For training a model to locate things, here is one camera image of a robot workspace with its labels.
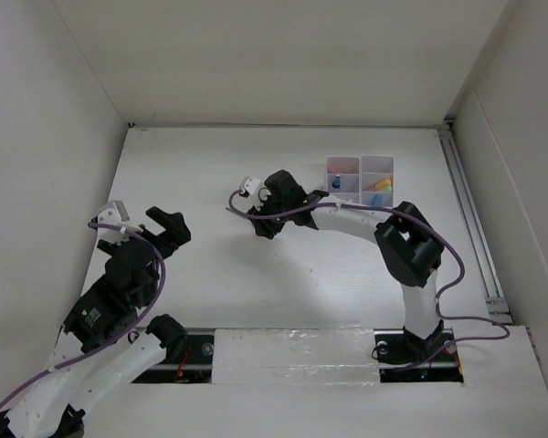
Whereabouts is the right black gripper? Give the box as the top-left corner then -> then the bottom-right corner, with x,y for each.
247,191 -> 291,240

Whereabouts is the blue capped glue pen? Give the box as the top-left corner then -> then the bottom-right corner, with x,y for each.
331,174 -> 342,192

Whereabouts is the orange capped marker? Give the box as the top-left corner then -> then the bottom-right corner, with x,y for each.
366,178 -> 393,192

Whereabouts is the red highlighter pen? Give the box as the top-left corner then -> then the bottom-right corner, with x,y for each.
327,163 -> 349,174

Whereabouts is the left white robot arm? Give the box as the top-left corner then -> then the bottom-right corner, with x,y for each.
0,203 -> 191,437

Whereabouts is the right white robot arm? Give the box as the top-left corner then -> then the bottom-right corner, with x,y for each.
239,170 -> 444,365

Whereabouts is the left white compartment container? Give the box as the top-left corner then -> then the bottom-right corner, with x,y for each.
325,156 -> 360,203

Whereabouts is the white compartment container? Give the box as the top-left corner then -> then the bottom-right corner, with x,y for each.
360,155 -> 395,207
325,156 -> 360,203

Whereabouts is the right white compartment container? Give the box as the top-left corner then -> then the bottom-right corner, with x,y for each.
360,155 -> 395,207

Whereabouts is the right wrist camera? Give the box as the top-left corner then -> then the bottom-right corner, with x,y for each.
239,177 -> 267,202

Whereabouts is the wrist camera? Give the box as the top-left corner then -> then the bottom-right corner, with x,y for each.
90,201 -> 130,244
239,177 -> 267,202

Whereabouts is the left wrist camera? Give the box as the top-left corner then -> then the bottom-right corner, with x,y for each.
90,201 -> 130,244

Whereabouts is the aluminium side rail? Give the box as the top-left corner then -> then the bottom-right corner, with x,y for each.
437,120 -> 514,326

